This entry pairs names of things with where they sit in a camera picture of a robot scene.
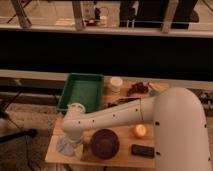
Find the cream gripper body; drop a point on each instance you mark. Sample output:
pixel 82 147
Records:
pixel 79 150

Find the light blue towel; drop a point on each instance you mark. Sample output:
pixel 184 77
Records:
pixel 65 146

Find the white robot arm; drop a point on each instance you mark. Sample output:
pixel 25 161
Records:
pixel 180 128

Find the white plastic cup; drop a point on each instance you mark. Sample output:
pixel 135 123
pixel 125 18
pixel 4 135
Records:
pixel 116 84

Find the light blue cup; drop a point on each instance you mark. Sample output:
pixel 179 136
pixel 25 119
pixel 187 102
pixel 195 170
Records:
pixel 153 93

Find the purple bowl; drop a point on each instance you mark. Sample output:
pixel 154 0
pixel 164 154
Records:
pixel 104 144

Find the black rectangular block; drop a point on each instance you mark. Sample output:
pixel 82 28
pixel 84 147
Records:
pixel 143 151

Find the green plastic tray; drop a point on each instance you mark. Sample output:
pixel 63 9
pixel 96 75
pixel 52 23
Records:
pixel 86 89

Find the black tripod stand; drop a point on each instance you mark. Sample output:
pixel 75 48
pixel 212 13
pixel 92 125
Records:
pixel 9 129

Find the dark red dried chilies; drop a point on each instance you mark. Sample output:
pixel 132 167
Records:
pixel 138 87

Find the black handled tool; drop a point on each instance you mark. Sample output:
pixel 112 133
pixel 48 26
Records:
pixel 126 100

